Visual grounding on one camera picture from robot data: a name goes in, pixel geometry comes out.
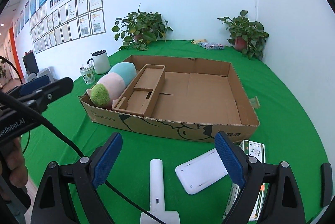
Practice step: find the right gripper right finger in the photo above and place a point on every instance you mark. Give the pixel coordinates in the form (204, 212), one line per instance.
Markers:
(283, 203)

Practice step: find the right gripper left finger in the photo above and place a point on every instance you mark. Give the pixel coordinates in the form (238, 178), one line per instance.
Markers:
(53, 202)

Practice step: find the white handheld fan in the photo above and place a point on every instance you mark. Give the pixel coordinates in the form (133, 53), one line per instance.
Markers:
(157, 195)

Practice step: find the person's left hand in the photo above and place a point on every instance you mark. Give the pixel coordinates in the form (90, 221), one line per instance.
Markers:
(16, 163)

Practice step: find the green white long box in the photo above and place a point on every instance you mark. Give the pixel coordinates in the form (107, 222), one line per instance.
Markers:
(247, 172)

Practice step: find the black object at edge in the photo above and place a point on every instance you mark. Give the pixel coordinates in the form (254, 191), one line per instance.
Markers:
(326, 184)

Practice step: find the green patterned cup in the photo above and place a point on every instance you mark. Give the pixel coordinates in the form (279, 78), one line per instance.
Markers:
(88, 74)

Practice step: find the white rectangular device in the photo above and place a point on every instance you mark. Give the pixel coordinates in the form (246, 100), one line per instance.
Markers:
(201, 172)

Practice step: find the white kettle black lid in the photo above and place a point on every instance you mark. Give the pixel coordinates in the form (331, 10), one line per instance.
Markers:
(100, 62)

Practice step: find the pastel plush toy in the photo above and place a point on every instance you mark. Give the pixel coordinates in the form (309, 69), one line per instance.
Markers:
(109, 88)

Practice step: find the cardboard insert tray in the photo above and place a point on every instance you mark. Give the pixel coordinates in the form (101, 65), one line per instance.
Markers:
(140, 96)

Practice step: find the large cardboard box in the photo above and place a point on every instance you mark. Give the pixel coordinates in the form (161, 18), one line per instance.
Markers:
(199, 98)

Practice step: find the left potted plant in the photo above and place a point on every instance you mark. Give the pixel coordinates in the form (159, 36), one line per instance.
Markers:
(139, 29)

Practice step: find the potted plant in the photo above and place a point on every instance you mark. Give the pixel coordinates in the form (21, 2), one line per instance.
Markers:
(247, 37)
(139, 29)

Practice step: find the right potted plant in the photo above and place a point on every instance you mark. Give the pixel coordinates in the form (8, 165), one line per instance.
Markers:
(247, 37)

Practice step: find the yellow item on table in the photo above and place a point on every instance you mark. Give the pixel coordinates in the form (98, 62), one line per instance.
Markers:
(199, 41)

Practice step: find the framed certificates on wall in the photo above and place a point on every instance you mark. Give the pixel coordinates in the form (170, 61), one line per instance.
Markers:
(40, 28)

